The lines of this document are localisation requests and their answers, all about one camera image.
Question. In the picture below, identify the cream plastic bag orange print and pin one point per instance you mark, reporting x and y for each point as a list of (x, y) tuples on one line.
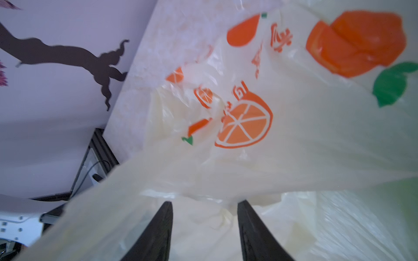
[(329, 163)]

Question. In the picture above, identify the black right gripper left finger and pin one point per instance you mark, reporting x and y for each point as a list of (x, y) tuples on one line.
[(154, 242)]

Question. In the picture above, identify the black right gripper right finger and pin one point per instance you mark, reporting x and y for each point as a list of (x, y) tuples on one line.
[(257, 242)]

